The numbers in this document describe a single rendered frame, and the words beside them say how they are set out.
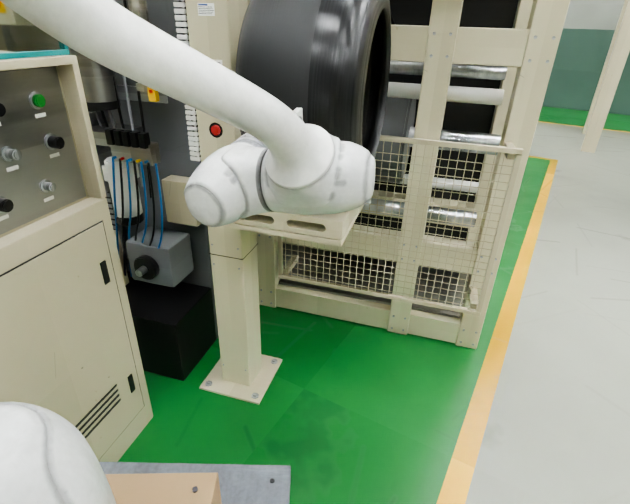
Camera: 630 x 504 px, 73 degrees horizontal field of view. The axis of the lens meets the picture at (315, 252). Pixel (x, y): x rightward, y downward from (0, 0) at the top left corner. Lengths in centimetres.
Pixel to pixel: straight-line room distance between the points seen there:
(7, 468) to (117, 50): 39
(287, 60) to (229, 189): 47
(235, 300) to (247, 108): 118
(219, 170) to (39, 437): 39
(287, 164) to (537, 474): 151
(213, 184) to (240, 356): 122
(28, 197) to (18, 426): 83
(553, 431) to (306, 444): 95
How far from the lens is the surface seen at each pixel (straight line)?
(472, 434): 186
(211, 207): 65
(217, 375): 195
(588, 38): 1013
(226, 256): 154
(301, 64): 103
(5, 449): 49
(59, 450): 50
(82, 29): 49
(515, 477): 180
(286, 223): 126
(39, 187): 127
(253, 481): 85
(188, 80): 50
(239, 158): 67
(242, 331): 170
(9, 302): 121
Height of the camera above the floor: 136
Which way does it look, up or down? 28 degrees down
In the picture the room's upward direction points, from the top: 2 degrees clockwise
